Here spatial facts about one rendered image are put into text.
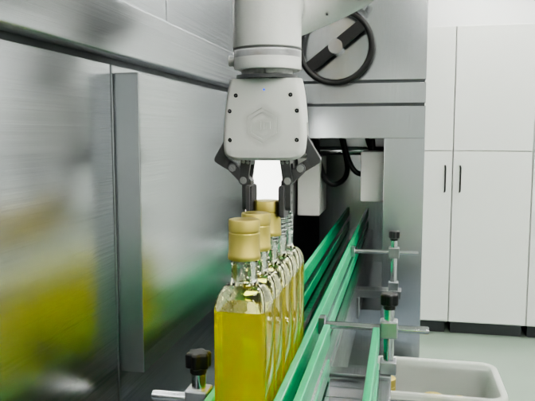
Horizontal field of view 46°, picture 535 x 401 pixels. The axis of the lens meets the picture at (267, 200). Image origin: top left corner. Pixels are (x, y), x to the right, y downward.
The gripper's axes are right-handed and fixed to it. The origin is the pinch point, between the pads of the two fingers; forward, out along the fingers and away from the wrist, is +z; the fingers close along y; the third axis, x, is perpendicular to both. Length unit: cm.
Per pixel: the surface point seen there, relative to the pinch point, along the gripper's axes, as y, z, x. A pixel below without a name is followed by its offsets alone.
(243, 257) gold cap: 0.2, 4.6, -13.4
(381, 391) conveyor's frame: 14.1, 29.1, 13.2
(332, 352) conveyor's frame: 5.2, 29.2, 28.3
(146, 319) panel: -12.0, 12.9, -10.7
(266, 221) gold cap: 1.3, 1.7, -6.8
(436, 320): 41, 125, 378
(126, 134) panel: -13.5, -8.3, -11.7
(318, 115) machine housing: -7, -13, 103
